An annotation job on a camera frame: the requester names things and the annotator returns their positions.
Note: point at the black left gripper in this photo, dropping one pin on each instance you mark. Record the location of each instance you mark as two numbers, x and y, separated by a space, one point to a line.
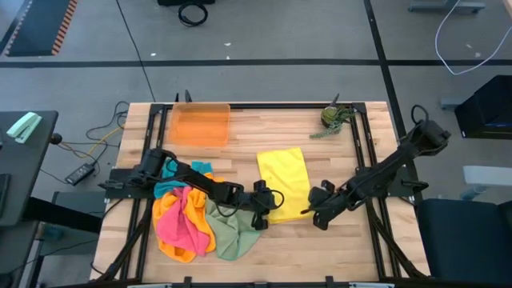
256 202

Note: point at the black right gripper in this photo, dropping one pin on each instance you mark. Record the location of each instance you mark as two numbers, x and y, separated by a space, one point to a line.
334 200

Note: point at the yellow microfiber towel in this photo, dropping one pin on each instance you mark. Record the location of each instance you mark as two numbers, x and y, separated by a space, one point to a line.
284 180

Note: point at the light green microfiber towel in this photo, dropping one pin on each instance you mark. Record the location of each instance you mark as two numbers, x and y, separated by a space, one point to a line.
236 240

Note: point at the teal blue microfiber towel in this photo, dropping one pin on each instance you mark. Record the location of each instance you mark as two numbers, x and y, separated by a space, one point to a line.
202 166

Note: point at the pink microfiber towel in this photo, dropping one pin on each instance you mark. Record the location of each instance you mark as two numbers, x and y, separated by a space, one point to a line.
180 228

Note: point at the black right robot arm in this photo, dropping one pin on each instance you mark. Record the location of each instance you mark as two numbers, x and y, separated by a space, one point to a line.
384 170

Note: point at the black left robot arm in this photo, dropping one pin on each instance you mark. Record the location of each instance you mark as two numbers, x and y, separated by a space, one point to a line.
200 182

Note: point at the small potted succulent plant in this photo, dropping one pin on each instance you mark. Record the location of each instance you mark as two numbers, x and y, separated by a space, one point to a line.
331 117

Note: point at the orange translucent plastic tray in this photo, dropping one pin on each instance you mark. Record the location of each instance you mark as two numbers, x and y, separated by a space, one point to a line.
200 126

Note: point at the dark blue chair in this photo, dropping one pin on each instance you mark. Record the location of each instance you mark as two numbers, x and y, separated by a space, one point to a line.
464 240

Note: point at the white shelf board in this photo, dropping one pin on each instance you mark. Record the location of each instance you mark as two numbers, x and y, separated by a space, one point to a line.
488 176

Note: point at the black power adapter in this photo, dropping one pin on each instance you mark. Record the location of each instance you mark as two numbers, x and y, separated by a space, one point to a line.
80 173

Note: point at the black storage box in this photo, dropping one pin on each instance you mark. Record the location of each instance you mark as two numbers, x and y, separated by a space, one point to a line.
488 108

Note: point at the black equipment base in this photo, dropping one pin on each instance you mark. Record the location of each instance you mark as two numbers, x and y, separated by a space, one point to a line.
186 2

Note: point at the black round knob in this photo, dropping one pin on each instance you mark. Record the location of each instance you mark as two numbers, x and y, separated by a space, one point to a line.
56 138

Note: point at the grey furniture base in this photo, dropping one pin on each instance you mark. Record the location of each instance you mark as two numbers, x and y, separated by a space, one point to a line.
440 7

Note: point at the black desk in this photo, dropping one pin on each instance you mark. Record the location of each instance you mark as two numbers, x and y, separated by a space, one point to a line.
28 168

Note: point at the mint green stapler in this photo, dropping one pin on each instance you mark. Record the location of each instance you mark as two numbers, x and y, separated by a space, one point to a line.
24 127

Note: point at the black flat device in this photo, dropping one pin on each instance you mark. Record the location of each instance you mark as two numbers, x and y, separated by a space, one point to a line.
4 196

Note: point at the black mat with orange edge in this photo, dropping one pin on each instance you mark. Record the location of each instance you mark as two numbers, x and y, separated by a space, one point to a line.
38 28

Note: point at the black frame clamp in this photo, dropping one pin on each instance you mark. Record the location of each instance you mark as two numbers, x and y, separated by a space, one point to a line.
188 280
329 280

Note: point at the black metal rig frame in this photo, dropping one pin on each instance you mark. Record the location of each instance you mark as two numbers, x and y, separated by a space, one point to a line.
276 106

